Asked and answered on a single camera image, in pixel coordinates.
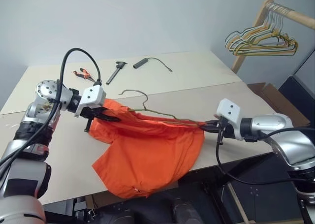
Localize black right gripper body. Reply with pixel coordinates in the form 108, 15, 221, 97
214, 117, 234, 146

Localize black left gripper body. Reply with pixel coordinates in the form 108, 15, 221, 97
80, 106, 105, 133

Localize olive wire hanger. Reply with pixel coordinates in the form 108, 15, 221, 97
119, 89, 210, 128

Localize orange shirt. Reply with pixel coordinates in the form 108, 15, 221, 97
88, 98, 205, 199

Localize black caliper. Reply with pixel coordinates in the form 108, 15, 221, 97
105, 61, 128, 85

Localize brown cardboard box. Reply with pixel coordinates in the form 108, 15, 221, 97
247, 82, 311, 128

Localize wooden strip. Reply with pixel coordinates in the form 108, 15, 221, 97
226, 183, 250, 224

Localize black cabinet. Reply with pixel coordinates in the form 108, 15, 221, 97
278, 75, 315, 126

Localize dark rounded shape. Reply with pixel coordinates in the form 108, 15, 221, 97
169, 195, 200, 224

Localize bunch of hangers on rack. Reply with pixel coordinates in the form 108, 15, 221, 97
230, 6, 296, 55

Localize wooden clothes rack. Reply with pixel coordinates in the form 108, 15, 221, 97
231, 0, 315, 74

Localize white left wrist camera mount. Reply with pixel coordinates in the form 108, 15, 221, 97
73, 85, 107, 118

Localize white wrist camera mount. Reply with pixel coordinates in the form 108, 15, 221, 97
215, 98, 243, 140
73, 85, 107, 118

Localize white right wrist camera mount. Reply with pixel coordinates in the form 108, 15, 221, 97
215, 98, 243, 140

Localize orange handled pliers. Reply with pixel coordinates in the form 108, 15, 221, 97
71, 67, 96, 83

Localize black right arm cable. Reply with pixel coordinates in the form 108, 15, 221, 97
215, 127, 315, 185

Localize black usb hub with cable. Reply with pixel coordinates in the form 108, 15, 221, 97
133, 57, 174, 74

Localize black metal table frame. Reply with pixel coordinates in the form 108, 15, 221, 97
200, 177, 237, 224

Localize grey wire hanger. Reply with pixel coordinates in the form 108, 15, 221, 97
225, 3, 284, 50

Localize tan wire hanger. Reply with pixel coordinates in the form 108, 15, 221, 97
227, 4, 288, 53

